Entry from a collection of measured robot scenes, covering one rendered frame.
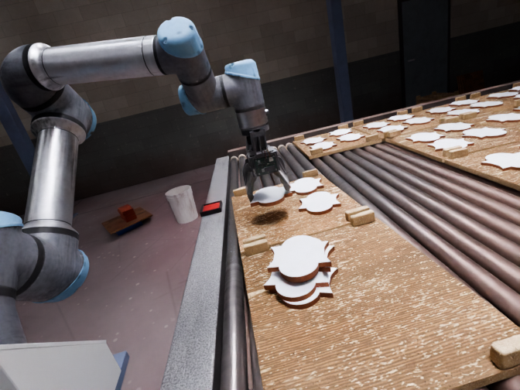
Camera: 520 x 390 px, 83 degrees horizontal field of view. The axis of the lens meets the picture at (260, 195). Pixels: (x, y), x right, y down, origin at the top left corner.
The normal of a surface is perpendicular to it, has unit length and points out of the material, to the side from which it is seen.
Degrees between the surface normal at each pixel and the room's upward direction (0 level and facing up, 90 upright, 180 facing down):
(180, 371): 0
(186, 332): 0
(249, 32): 90
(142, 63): 108
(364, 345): 0
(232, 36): 90
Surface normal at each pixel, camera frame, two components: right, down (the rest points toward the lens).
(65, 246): 0.88, -0.35
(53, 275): 0.96, 0.16
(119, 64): -0.08, 0.66
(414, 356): -0.22, -0.91
